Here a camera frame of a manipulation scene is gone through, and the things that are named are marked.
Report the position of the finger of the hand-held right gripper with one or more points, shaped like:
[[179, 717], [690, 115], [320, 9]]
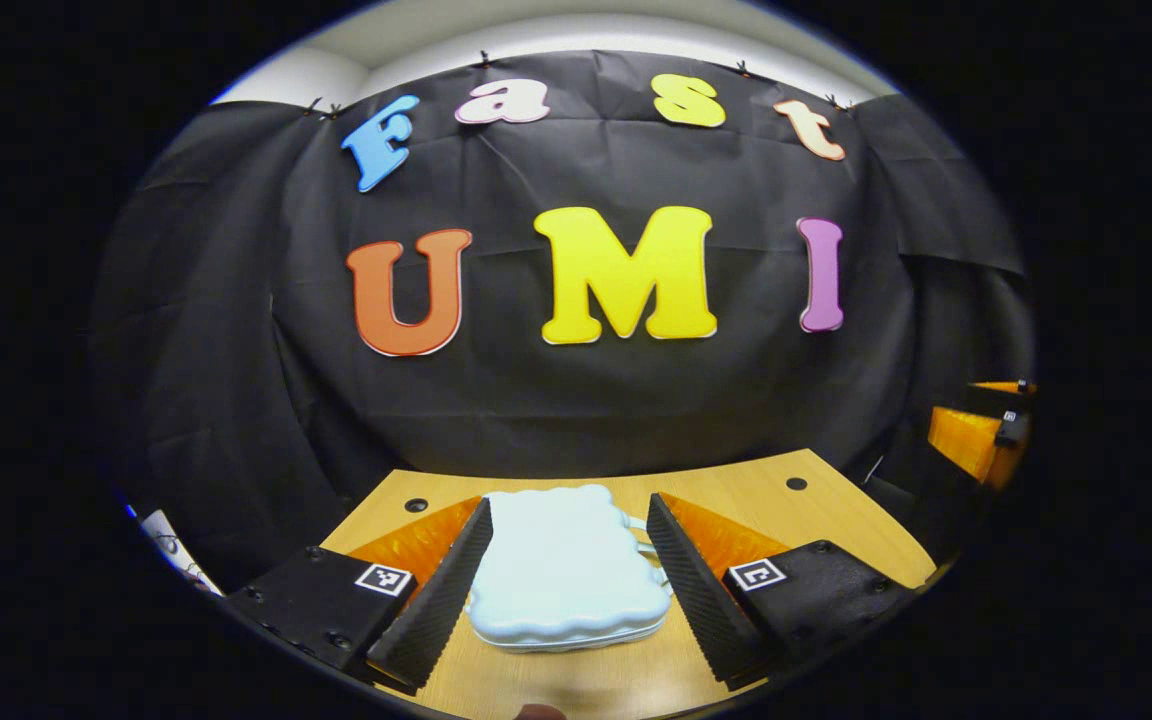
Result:
[[1001, 387], [966, 435]]

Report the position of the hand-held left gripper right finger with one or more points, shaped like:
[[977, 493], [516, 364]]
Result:
[[696, 600]]

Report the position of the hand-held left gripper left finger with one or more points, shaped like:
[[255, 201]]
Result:
[[441, 610]]

